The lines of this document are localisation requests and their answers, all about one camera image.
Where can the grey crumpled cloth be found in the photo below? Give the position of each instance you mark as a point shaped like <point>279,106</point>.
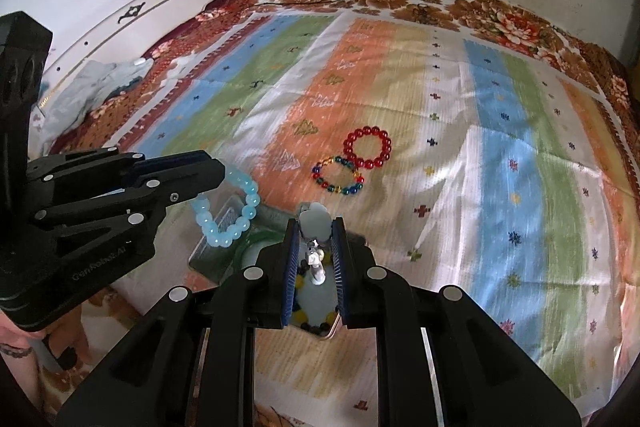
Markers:
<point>93,85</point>

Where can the person's left hand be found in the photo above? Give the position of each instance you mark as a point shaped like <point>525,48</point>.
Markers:
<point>68,332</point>

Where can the white wooden headboard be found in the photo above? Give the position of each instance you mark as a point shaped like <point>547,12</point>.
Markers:
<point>125,34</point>

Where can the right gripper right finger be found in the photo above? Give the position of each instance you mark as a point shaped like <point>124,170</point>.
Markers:
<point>442,360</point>

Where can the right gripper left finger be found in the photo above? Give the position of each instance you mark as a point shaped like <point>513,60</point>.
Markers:
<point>190,360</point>

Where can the floral brown bedsheet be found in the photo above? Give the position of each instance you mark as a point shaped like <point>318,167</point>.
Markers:
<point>450,6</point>

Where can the green jade bangle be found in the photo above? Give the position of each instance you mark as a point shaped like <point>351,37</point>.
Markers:
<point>250,246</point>

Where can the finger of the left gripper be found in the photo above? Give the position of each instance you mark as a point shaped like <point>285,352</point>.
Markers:
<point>94,173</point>
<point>76,209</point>

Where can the silver metal tin box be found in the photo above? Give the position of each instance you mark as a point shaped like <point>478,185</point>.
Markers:
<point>315,307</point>

